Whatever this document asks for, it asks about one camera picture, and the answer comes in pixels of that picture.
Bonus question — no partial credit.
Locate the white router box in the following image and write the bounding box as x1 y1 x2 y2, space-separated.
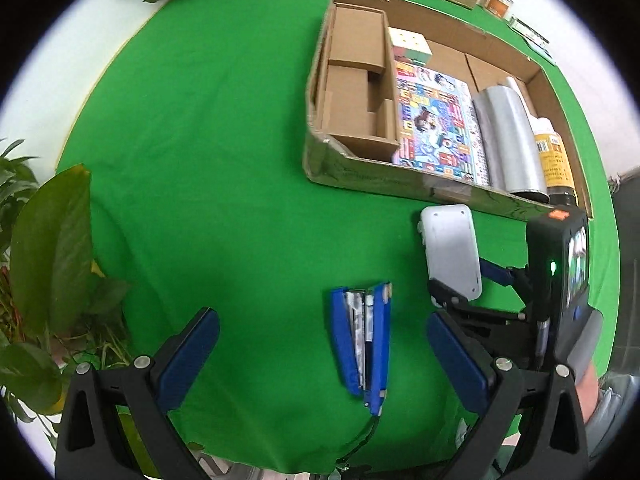
418 204 483 300

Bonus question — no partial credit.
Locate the blue stapler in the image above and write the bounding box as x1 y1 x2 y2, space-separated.
329 282 393 417

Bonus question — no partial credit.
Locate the yellow labelled black bottle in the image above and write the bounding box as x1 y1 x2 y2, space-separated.
530 117 577 206

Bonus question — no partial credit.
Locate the silver foil roll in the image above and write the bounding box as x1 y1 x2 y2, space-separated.
473 84 549 204

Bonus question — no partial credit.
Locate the colourful game box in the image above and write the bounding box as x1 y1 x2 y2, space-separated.
393 62 490 186

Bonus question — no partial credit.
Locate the rubik cube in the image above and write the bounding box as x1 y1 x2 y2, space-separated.
388 27 432 65

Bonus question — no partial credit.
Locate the grey sleeve forearm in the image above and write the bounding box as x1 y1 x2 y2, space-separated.
586 372 639 463

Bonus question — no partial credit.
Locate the person right hand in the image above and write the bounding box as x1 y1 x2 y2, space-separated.
576 362 600 422

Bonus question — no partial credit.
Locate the potted green plant near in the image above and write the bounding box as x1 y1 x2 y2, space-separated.
1 141 132 445

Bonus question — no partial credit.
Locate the cardboard insert divider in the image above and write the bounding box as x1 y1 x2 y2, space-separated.
316 3 399 162

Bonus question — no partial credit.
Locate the green round table cloth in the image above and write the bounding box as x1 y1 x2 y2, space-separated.
54 0 622 476

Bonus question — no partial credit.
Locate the open flat cardboard tray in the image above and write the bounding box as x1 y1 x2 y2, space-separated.
303 0 592 220

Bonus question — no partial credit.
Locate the flat white green packet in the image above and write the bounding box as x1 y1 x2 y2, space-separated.
509 16 554 64

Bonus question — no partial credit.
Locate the orange small jar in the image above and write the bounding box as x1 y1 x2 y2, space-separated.
483 0 513 20

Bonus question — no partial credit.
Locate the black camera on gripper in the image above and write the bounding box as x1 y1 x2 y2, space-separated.
525 206 589 367

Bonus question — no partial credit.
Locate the black dryer cable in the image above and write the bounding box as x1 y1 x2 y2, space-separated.
334 410 381 480

